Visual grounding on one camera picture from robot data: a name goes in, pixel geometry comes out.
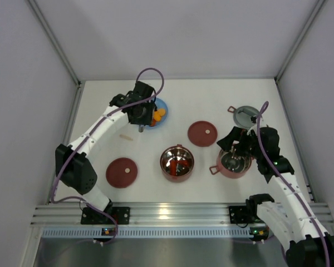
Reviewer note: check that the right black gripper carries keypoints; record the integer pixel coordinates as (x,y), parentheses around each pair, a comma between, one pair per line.
(240,143)

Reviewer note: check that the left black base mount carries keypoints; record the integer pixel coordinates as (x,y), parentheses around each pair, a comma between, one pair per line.
(91,217)

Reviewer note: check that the red lid near plate centre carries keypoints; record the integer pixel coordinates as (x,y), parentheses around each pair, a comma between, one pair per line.
(202,134)

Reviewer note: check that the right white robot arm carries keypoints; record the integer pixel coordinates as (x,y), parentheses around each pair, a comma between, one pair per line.
(305,241)

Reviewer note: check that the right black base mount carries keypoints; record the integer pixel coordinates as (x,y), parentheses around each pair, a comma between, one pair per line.
(238,214)

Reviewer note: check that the red sausage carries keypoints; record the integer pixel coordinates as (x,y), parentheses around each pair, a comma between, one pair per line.
(174,163)

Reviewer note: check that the red steel bowl centre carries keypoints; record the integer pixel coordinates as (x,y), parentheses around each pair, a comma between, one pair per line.
(177,152)

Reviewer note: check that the red steel bowl with handle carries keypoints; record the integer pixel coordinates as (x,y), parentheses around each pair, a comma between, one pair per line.
(231,165)

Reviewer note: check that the orange food slices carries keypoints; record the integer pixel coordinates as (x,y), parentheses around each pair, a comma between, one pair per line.
(159,114)

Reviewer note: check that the aluminium front rail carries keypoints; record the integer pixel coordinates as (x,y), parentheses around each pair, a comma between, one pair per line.
(141,214)

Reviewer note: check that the red lid left front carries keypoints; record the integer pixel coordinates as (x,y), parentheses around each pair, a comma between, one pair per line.
(121,173)

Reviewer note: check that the perforated cable duct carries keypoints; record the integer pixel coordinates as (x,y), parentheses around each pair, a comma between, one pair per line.
(153,232)

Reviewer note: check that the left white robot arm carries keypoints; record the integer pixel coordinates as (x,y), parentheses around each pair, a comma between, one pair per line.
(73,162)

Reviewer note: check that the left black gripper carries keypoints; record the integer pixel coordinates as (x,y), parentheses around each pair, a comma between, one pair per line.
(149,117)

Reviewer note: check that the blue plate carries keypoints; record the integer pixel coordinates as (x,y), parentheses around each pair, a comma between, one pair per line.
(160,104)

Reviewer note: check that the grey lid with handle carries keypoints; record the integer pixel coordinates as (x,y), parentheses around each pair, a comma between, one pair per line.
(244,116)

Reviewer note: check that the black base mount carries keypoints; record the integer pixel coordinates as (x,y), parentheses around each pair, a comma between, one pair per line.
(91,217)
(238,214)

